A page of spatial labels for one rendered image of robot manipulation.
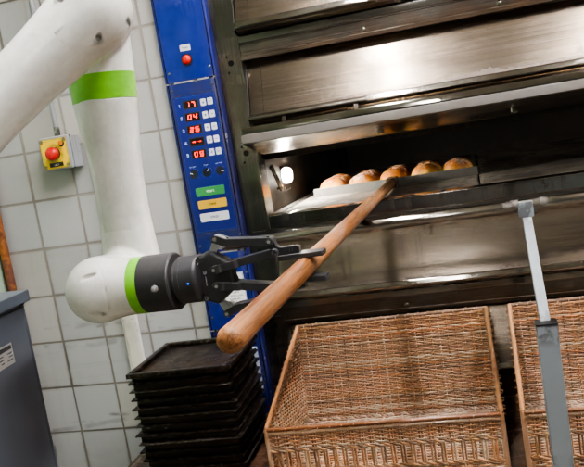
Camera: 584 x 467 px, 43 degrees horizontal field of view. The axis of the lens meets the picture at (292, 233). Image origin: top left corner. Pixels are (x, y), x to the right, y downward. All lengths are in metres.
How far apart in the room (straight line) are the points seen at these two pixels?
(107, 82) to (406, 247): 1.11
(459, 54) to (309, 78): 0.42
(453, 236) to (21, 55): 1.35
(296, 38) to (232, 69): 0.20
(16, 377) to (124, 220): 0.33
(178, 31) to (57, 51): 1.10
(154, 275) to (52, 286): 1.36
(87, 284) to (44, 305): 1.34
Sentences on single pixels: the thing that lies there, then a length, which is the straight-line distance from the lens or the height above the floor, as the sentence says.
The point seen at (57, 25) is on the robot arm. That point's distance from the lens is 1.16.
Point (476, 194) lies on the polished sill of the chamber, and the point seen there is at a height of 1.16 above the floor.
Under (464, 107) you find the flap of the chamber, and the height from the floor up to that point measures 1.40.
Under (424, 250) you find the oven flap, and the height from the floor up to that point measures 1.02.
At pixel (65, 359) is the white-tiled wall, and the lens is 2.56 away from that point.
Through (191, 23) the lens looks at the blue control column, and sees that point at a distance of 2.22.
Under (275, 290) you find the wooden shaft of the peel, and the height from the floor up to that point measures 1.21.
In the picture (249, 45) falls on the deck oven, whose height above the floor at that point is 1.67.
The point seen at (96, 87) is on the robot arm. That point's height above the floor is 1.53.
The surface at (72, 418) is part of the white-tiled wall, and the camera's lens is 2.62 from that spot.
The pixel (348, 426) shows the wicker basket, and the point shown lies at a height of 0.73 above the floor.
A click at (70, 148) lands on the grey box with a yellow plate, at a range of 2.34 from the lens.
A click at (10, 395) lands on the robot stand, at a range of 1.38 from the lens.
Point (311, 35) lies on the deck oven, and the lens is 2.15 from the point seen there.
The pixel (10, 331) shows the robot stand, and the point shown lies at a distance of 1.39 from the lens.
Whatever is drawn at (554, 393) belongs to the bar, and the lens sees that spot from 1.61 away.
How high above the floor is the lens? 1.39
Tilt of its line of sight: 7 degrees down
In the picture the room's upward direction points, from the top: 9 degrees counter-clockwise
